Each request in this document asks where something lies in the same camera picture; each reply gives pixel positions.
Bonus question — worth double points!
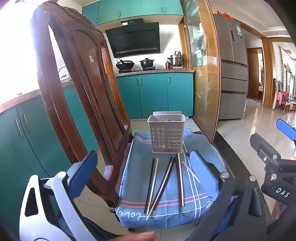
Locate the black wok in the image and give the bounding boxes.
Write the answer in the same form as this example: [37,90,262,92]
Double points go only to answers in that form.
[116,59,135,71]

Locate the blue checked cloth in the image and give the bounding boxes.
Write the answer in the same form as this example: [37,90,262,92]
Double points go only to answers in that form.
[115,131,234,230]

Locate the teal base cabinets under window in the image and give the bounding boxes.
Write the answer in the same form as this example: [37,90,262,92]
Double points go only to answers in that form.
[0,87,99,232]

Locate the black clay pot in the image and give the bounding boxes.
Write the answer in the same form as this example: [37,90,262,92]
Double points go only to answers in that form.
[139,58,156,69]

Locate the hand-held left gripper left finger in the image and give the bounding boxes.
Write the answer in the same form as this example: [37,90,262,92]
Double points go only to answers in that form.
[20,150,99,241]

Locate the flower-patterned glass sliding door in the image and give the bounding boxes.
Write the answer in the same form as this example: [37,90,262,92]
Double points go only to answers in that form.
[179,0,221,142]

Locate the brown wooden door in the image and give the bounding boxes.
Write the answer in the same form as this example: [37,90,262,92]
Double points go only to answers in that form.
[247,47,264,102]

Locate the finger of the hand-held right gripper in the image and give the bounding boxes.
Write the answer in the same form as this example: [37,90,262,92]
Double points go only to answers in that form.
[250,133,282,166]
[276,119,296,147]

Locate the carved wooden chair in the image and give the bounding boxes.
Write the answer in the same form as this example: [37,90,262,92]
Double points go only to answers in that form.
[32,3,137,214]

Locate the white chopstick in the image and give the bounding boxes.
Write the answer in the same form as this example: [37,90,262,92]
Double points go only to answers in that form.
[182,161,201,183]

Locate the gas stove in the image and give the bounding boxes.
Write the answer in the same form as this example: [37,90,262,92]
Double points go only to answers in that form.
[116,67,161,74]

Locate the black chopstick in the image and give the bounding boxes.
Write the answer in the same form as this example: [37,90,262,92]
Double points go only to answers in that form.
[144,158,155,214]
[151,156,174,209]

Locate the person's right hand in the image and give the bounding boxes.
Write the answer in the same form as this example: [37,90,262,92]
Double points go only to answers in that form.
[271,199,288,222]

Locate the black range hood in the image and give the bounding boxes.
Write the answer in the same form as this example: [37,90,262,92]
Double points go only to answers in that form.
[105,19,161,58]

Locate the person's left hand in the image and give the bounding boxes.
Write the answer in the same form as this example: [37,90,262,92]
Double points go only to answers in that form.
[110,231,156,241]

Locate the teal wall cabinets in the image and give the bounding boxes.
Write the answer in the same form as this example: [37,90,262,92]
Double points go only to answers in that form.
[82,0,184,26]

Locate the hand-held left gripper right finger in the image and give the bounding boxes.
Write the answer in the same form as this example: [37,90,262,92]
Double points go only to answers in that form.
[188,150,273,241]

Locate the white plastic utensil basket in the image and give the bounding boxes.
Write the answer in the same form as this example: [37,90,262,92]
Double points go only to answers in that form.
[147,112,186,154]

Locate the grey refrigerator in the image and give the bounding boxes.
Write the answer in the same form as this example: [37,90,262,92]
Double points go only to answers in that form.
[213,14,248,120]

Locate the wooden door frame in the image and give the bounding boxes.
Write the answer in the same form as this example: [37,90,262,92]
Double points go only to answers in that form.
[261,37,274,108]

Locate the stainless steel pot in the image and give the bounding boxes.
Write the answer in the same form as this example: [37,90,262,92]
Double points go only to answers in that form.
[170,51,184,67]

